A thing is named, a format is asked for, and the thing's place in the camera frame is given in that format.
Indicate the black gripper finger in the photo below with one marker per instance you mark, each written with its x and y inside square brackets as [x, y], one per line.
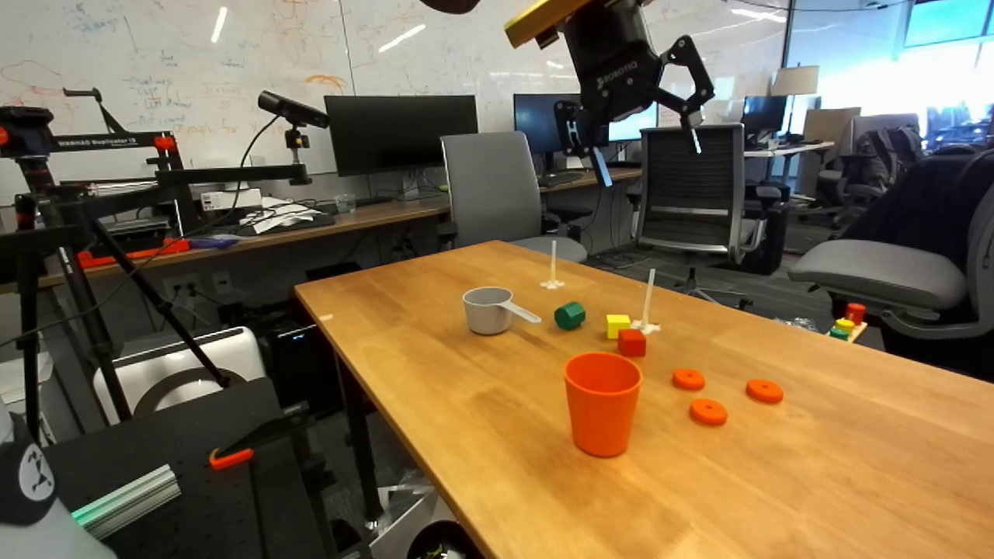
[601, 165]
[702, 78]

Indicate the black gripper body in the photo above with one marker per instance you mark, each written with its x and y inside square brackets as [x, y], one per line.
[616, 57]

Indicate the green block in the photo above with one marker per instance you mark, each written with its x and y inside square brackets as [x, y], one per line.
[570, 315]

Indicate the yellow block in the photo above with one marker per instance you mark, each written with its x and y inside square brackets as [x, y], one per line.
[616, 324]

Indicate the grey measuring cup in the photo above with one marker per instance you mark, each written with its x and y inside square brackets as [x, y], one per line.
[485, 311]

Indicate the orange plastic cup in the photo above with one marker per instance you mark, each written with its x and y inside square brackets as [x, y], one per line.
[601, 404]

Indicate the black computer monitor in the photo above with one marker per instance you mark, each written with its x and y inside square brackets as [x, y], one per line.
[539, 122]
[397, 133]

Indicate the white lamp shade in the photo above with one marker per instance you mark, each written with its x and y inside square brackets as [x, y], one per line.
[796, 82]

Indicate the dark mesh office chair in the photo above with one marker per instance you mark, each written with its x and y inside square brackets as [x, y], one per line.
[689, 187]

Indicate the grey high-back office chair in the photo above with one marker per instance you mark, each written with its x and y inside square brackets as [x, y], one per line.
[493, 191]

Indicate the orange-red block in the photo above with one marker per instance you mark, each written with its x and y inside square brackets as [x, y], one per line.
[631, 342]

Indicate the orange disc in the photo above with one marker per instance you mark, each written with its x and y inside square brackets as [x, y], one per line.
[765, 393]
[687, 380]
[709, 415]

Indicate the long wooden desk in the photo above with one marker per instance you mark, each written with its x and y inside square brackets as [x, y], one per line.
[362, 220]

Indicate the grey padded office chair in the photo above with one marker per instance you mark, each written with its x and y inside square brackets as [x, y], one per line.
[912, 275]

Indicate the colourful stacking toy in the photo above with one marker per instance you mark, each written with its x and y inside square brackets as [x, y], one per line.
[848, 328]

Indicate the white paper pile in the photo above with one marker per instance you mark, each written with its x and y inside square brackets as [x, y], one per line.
[277, 220]

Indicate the white computer case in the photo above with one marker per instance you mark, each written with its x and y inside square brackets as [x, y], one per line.
[196, 361]

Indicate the black tripod rig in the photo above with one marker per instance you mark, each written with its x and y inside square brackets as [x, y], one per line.
[63, 198]

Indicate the silver tube with green light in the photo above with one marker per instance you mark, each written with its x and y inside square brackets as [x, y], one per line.
[129, 498]

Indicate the black cap with logo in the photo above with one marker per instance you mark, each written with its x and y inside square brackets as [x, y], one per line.
[23, 483]

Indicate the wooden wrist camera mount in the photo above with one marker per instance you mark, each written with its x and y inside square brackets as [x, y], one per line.
[539, 16]

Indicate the black camera on boom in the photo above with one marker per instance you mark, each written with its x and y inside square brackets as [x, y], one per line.
[292, 106]

